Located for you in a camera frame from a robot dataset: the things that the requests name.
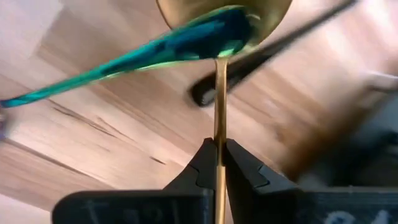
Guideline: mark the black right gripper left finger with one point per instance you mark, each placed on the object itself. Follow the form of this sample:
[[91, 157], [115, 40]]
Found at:
[[140, 208]]

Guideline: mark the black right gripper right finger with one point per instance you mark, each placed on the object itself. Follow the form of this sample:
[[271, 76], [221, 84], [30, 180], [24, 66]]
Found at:
[[311, 208]]

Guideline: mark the gold metal spoon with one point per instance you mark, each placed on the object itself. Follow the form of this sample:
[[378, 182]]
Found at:
[[220, 93]]

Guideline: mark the iridescent rainbow spoon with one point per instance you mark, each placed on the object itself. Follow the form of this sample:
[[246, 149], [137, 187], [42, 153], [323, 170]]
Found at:
[[140, 59]]

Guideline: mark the black metal spoon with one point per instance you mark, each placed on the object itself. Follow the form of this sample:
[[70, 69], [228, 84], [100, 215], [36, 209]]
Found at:
[[280, 40]]

